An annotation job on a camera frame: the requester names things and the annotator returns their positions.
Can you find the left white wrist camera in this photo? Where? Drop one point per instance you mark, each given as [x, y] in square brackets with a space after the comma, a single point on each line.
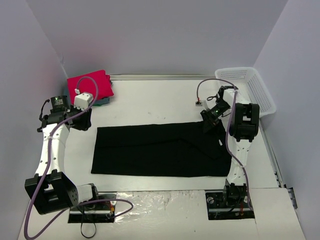
[82, 100]

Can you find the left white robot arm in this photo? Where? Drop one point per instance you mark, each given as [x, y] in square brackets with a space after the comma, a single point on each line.
[50, 189]

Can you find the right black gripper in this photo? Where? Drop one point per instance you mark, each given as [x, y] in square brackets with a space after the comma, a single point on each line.
[210, 122]

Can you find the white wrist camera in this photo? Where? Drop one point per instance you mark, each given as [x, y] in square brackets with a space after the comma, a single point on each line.
[82, 100]
[201, 103]

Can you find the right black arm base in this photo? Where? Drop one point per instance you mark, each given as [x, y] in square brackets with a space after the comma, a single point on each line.
[232, 209]

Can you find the white plastic basket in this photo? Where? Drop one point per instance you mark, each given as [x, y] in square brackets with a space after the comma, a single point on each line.
[251, 86]

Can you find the aluminium table rail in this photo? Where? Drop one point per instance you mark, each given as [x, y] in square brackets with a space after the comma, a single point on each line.
[159, 77]

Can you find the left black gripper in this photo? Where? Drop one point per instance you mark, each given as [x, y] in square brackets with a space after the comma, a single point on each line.
[83, 120]

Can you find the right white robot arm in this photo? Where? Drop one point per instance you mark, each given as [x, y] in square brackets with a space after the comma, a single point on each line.
[242, 128]

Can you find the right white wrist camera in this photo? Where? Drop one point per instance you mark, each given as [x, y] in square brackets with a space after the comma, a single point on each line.
[201, 103]

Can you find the folded teal t shirt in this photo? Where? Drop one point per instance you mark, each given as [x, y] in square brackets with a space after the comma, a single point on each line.
[98, 103]

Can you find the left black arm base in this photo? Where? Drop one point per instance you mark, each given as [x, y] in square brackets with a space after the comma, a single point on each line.
[95, 213]

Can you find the black t shirt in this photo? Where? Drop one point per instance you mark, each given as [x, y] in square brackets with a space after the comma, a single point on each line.
[189, 149]

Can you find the folded red t shirt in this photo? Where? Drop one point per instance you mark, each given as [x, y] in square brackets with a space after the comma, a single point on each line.
[102, 80]

